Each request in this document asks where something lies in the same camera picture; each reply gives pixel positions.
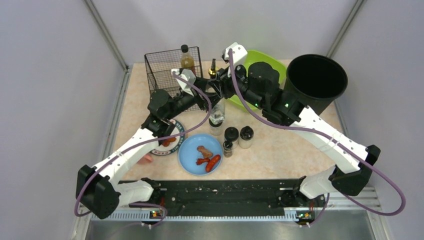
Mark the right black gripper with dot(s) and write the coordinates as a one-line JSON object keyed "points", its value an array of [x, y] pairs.
{"points": [[227, 81]]}

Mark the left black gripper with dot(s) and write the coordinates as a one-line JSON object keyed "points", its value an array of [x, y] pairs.
{"points": [[205, 94]]}

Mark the brown sauce bottle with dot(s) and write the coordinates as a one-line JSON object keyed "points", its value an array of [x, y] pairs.
{"points": [[186, 60]]}

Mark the clear gold-spout oil bottle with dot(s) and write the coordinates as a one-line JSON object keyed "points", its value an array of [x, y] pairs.
{"points": [[217, 115]]}

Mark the black-lid shaker jar back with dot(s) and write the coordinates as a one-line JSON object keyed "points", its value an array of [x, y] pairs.
{"points": [[216, 128]]}

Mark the black-lid shaker jar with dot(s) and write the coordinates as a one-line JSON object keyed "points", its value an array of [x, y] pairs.
{"points": [[246, 137], [231, 134], [216, 128]]}

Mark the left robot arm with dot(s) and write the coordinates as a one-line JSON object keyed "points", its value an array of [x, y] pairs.
{"points": [[99, 188]]}

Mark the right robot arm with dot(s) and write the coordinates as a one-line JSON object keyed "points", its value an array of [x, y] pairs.
{"points": [[259, 86]]}

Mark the green plastic basin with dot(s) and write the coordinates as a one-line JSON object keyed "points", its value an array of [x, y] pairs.
{"points": [[264, 65]]}

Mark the small pepper grinder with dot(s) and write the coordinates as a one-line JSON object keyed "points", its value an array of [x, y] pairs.
{"points": [[227, 148]]}

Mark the brown meat piece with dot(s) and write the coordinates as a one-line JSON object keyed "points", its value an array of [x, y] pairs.
{"points": [[206, 154]]}

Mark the black trash bin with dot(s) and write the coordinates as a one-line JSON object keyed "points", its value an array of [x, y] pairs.
{"points": [[316, 80]]}

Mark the food on white plate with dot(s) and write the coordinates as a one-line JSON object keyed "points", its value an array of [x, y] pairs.
{"points": [[168, 141]]}

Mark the blue plate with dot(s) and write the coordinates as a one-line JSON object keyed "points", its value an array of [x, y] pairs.
{"points": [[188, 154]]}

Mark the green-rimmed white plate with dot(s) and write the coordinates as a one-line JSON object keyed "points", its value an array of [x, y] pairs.
{"points": [[174, 146]]}

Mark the red pepper piece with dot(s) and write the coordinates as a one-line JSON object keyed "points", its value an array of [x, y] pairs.
{"points": [[202, 161]]}

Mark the red sausage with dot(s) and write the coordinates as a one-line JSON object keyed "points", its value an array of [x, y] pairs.
{"points": [[212, 162]]}

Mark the pink mug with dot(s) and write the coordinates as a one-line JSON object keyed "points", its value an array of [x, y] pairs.
{"points": [[146, 159]]}

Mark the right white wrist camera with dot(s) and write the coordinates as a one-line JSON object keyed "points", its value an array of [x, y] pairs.
{"points": [[239, 54]]}

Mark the black wire rack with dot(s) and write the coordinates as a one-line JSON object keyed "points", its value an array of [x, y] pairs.
{"points": [[159, 65]]}

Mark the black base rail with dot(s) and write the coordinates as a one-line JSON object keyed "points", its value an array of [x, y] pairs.
{"points": [[231, 198]]}

